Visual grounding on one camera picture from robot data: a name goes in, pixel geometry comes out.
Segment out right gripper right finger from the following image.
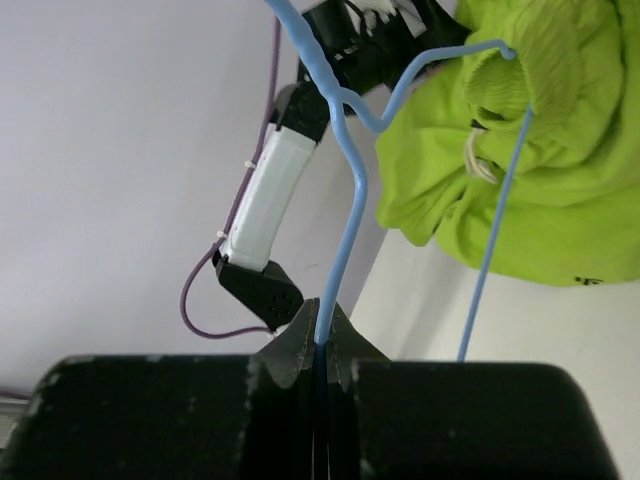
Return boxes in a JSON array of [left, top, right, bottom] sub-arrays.
[[327, 310, 619, 479]]

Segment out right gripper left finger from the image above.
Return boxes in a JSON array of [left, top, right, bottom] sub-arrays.
[[1, 300, 318, 479]]

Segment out lime green shorts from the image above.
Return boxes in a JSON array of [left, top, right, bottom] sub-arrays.
[[376, 1, 639, 286]]

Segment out light blue hanger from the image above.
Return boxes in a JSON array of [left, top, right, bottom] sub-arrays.
[[264, 0, 536, 364]]

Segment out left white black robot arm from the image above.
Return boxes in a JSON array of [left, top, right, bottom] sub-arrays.
[[212, 1, 470, 332]]

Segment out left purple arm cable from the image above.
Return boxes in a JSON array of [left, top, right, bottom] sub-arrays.
[[179, 14, 284, 340]]

